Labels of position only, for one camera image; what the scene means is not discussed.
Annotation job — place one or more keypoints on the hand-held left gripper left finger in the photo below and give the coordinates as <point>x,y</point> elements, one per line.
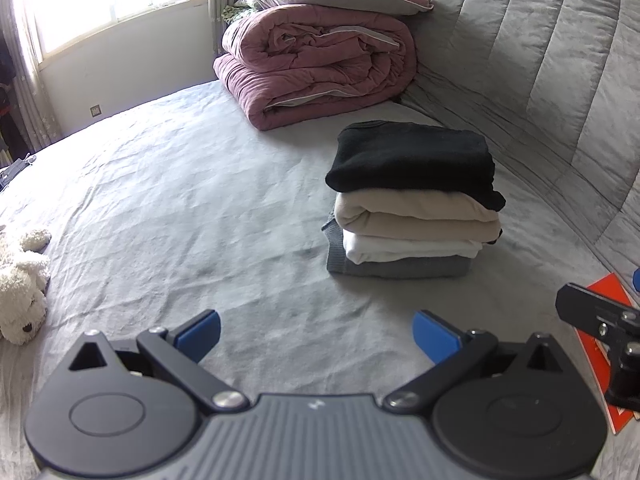
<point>202,332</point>

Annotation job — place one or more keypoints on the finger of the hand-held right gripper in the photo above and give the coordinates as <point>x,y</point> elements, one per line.
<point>636,280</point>
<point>580,307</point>

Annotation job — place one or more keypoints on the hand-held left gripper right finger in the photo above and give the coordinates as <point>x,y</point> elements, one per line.
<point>432,335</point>

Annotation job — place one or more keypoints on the black T-shirt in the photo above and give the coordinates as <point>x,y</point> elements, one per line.
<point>415,160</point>

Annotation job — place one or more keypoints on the hanging dark clothes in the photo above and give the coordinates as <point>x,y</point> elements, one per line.
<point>6,125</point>

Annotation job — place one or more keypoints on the red book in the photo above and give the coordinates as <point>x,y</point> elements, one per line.
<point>591,362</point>

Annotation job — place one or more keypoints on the folded grey knit garment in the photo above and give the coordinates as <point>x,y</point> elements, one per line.
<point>400,270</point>

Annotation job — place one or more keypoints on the folded white garment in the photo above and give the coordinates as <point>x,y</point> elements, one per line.
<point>400,247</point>

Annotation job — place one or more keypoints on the folded beige garment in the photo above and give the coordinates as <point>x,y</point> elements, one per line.
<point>400,215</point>

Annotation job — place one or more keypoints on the white plush dog toy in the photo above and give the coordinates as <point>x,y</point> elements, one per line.
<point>22,285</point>

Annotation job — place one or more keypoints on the folded pink quilt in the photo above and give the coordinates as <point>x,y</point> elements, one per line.
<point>320,60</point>

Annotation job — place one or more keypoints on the floral cloth pile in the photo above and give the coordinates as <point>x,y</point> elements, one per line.
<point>232,11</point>

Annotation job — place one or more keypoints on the bright window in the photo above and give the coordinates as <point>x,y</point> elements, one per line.
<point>100,0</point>

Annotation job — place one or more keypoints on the wall socket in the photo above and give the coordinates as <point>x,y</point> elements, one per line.
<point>95,110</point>

